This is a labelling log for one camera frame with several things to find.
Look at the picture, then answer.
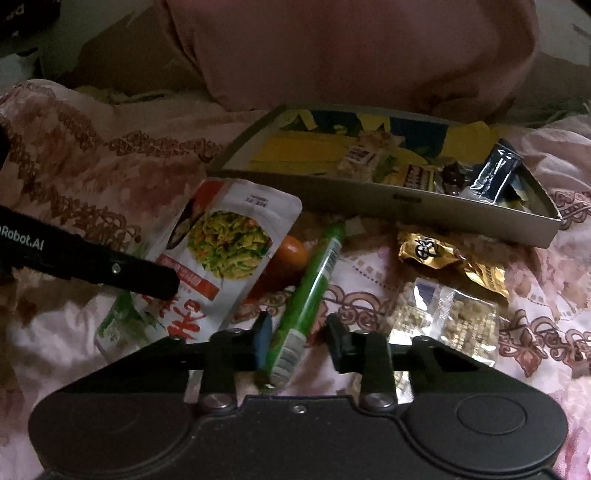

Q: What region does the white noodle food pouch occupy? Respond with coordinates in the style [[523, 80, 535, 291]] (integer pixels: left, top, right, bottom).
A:
[[95, 178, 303, 361]]

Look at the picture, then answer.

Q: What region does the dark red dried snack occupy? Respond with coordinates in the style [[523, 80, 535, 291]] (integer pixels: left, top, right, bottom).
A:
[[440, 162, 474, 196]]

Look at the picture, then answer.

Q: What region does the green snack stick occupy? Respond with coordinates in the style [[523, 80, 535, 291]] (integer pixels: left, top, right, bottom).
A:
[[263, 221, 346, 389]]

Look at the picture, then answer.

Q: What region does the clear nut snack packet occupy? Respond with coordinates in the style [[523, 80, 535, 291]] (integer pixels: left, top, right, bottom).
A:
[[337, 130, 406, 183]]

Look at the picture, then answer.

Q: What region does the brown headboard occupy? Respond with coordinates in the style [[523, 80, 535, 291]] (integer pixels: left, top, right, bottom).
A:
[[73, 7, 202, 95]]

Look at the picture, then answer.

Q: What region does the floral pink bedsheet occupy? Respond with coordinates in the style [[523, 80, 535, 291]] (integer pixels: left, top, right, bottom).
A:
[[1, 80, 590, 479]]

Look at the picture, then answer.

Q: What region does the gold foil snack wrapper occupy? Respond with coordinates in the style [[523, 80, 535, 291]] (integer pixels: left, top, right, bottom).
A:
[[398, 231, 509, 298]]

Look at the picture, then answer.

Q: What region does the grey tray yellow lining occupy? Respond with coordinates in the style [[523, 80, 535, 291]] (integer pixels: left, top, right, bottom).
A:
[[206, 105, 562, 249]]

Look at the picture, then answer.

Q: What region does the large pink pillow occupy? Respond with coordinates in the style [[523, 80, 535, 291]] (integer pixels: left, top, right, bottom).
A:
[[155, 1, 539, 122]]

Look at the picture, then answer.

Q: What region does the puffed rice cake packet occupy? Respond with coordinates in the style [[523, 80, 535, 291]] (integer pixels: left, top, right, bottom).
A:
[[386, 276, 502, 402]]

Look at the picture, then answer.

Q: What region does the yellow biscuit packet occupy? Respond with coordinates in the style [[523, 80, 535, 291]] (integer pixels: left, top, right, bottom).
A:
[[394, 164, 438, 192]]

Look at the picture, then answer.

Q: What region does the dark blue sachet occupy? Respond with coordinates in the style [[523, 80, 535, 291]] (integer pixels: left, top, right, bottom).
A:
[[462, 139, 523, 204]]

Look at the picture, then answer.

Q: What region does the orange tangerine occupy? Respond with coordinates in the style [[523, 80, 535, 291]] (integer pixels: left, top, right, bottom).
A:
[[266, 235, 308, 281]]

